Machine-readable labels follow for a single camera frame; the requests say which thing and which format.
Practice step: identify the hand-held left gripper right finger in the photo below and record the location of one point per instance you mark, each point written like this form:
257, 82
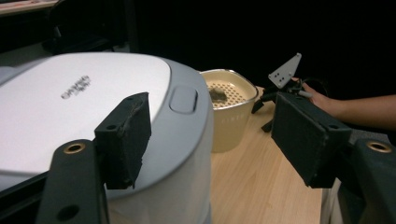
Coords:
305, 140

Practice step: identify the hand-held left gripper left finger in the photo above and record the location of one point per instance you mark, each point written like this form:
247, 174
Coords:
124, 140

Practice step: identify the beige perforated basket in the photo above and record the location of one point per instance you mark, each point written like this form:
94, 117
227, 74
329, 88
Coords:
230, 130

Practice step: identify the light blue lidded appliance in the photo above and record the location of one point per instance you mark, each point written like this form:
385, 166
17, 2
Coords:
174, 155

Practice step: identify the black upright stand pole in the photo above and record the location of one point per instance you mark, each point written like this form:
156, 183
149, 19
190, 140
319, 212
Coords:
131, 25

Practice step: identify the light wooden board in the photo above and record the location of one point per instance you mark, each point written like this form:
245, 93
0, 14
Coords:
25, 5

